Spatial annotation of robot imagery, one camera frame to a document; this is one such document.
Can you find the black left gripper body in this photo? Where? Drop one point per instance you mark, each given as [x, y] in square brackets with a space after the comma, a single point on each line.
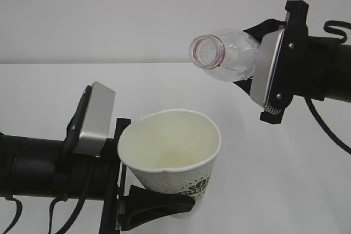
[114, 217]

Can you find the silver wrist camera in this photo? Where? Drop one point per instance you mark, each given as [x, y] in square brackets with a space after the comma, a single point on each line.
[96, 122]
[264, 70]

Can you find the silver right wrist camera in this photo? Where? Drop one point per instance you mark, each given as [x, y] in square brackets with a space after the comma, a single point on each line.
[264, 70]

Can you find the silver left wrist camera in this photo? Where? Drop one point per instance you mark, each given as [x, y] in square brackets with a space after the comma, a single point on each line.
[96, 122]

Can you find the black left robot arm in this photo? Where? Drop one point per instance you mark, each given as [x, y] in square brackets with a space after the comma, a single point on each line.
[35, 167]

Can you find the white paper cup green print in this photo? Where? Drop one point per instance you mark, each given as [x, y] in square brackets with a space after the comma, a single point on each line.
[172, 152]

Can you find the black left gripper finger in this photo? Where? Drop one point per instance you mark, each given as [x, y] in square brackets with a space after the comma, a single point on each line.
[142, 206]
[121, 125]

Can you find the clear water bottle red label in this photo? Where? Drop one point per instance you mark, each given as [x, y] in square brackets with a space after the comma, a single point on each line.
[227, 55]

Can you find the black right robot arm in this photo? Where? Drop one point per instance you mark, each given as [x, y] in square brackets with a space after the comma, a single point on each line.
[338, 73]

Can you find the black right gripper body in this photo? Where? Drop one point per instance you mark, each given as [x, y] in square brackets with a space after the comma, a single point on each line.
[302, 64]

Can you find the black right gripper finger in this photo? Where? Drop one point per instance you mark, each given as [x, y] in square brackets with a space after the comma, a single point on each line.
[264, 28]
[245, 85]

